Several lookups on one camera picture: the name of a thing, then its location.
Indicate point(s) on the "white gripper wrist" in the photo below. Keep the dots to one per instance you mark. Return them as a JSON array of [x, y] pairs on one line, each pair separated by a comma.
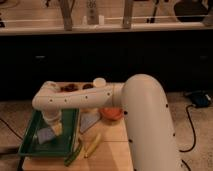
[[53, 117]]

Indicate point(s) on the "blue sponge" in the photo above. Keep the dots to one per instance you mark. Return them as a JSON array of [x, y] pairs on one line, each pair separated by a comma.
[[44, 135]]

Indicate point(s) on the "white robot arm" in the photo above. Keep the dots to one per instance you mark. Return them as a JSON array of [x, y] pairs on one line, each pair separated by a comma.
[[146, 111]]

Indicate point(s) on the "green plastic tray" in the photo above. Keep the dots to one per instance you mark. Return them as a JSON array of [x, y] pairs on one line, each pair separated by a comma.
[[60, 146]]

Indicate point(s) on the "grey triangular cloth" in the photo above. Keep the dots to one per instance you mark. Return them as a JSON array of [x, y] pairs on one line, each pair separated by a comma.
[[88, 120]]

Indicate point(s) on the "brown round dish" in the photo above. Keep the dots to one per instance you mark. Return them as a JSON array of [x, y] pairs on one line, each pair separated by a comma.
[[69, 88]]

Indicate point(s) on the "yellow corn toy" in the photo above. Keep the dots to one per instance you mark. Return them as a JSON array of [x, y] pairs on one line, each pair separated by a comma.
[[93, 145]]

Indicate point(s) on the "dark round dish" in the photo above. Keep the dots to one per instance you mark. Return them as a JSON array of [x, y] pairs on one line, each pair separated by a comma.
[[87, 86]]

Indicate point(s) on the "orange bowl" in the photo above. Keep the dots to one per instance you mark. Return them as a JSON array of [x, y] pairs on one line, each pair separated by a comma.
[[111, 113]]

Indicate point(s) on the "white cup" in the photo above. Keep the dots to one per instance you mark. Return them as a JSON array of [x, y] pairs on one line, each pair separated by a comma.
[[99, 82]]

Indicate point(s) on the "white remote-like device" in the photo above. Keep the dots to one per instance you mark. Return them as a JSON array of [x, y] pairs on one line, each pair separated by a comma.
[[92, 12]]

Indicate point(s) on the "dark blue floor device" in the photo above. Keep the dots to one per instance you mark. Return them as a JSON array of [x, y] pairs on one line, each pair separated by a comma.
[[199, 98]]

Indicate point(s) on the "white bar rail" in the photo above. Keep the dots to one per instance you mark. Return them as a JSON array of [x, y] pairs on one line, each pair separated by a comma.
[[112, 28]]

